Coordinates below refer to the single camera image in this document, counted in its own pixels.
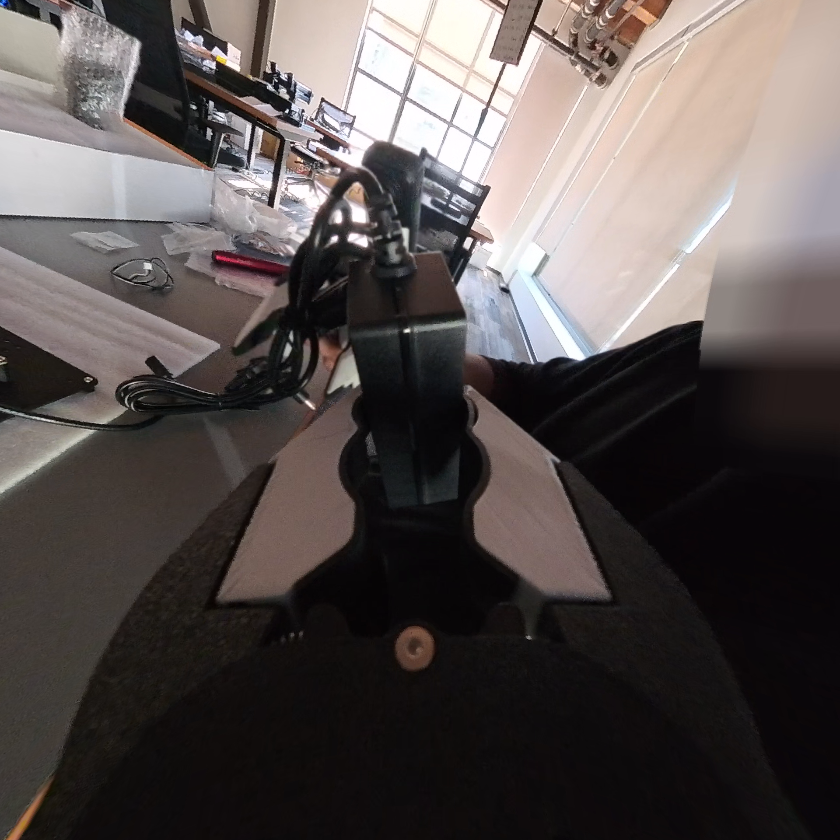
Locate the white foam sheet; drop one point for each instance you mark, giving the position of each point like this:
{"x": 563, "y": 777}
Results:
{"x": 98, "y": 308}

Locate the blue toy robot arm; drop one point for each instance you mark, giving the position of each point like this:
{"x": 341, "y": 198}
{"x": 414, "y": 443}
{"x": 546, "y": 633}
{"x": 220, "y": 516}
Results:
{"x": 39, "y": 367}

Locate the cardboard box with foam insert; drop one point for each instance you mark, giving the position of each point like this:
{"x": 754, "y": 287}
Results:
{"x": 98, "y": 184}

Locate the small labelled zip bag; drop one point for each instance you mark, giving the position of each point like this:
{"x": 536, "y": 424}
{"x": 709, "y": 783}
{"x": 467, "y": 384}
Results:
{"x": 105, "y": 241}

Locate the pile of clear plastic bags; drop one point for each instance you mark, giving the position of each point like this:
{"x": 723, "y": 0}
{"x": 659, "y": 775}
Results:
{"x": 236, "y": 210}

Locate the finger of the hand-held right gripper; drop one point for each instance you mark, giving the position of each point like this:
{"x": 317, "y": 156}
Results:
{"x": 262, "y": 328}
{"x": 344, "y": 384}

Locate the red screwdriver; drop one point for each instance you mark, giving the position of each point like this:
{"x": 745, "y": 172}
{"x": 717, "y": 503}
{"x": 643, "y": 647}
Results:
{"x": 249, "y": 262}

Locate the grey desk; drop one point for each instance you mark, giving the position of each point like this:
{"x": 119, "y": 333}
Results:
{"x": 131, "y": 525}

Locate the bubble wrap parts bag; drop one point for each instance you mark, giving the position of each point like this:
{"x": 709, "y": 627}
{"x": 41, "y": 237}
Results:
{"x": 98, "y": 72}

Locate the ceiling pipes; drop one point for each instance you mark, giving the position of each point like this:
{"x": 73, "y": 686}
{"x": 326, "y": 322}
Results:
{"x": 594, "y": 46}

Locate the hanging sign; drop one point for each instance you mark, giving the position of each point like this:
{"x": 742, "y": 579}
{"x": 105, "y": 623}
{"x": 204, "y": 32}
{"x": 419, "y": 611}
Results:
{"x": 518, "y": 29}

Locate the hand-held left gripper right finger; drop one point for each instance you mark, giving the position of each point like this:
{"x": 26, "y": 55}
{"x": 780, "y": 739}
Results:
{"x": 538, "y": 518}

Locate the person's right forearm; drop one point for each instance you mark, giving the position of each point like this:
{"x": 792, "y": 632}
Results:
{"x": 590, "y": 394}

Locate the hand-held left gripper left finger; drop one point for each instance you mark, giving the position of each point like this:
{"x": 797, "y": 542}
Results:
{"x": 289, "y": 525}

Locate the wood-edged desk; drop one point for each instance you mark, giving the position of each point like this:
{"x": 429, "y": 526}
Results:
{"x": 229, "y": 92}

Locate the black office chair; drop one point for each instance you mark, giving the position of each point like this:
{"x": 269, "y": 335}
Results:
{"x": 151, "y": 65}

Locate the person's right hand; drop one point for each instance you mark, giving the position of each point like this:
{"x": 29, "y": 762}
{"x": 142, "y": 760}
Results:
{"x": 480, "y": 375}

